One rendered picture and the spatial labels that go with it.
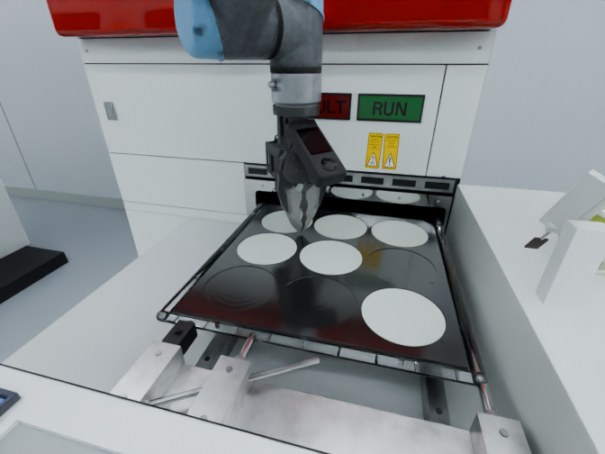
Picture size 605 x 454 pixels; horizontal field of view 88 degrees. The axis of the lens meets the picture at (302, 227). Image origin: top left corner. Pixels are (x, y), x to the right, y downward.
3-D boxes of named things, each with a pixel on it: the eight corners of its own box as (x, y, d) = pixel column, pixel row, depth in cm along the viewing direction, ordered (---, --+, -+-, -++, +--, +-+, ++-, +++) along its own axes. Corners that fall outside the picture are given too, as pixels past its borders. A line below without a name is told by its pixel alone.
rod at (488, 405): (472, 385, 32) (475, 375, 31) (487, 387, 32) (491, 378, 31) (483, 430, 28) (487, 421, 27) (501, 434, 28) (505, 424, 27)
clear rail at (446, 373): (161, 315, 40) (159, 306, 40) (483, 379, 32) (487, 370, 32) (155, 322, 39) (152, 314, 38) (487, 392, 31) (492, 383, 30)
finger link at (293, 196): (289, 221, 61) (288, 175, 56) (303, 234, 56) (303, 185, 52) (275, 224, 59) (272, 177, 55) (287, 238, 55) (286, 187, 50)
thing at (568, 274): (517, 270, 36) (562, 154, 30) (555, 276, 35) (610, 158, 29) (538, 306, 31) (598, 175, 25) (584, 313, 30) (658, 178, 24)
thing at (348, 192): (249, 213, 77) (246, 176, 73) (441, 235, 67) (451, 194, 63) (247, 216, 76) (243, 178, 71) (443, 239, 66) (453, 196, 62)
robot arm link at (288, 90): (331, 73, 45) (278, 74, 41) (330, 108, 47) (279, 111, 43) (307, 72, 51) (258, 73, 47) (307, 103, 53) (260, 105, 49)
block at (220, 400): (223, 372, 34) (221, 352, 33) (253, 379, 33) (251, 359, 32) (181, 451, 27) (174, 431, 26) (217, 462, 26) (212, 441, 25)
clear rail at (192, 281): (261, 205, 71) (261, 200, 70) (267, 206, 71) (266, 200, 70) (155, 322, 39) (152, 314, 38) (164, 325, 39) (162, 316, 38)
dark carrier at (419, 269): (266, 206, 69) (266, 204, 69) (431, 223, 62) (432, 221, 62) (173, 313, 40) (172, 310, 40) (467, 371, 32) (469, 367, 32)
